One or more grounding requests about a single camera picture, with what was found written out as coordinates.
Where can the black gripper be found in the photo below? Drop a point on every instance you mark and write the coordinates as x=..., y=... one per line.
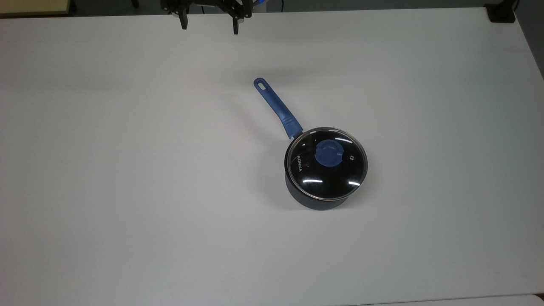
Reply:
x=212, y=3

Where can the glass lid with blue knob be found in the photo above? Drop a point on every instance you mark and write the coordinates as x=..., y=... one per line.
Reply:
x=331, y=182

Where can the light wooden desk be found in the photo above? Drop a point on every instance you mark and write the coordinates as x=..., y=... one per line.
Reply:
x=34, y=6

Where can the black table clamp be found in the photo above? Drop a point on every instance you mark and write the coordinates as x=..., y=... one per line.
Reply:
x=501, y=12

